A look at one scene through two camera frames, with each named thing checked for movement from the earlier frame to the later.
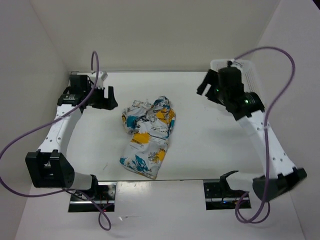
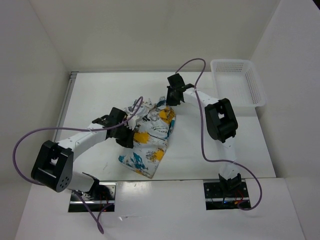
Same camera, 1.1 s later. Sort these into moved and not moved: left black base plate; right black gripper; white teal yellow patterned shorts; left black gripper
Moved: left black gripper; right black gripper
Not moved: white teal yellow patterned shorts; left black base plate
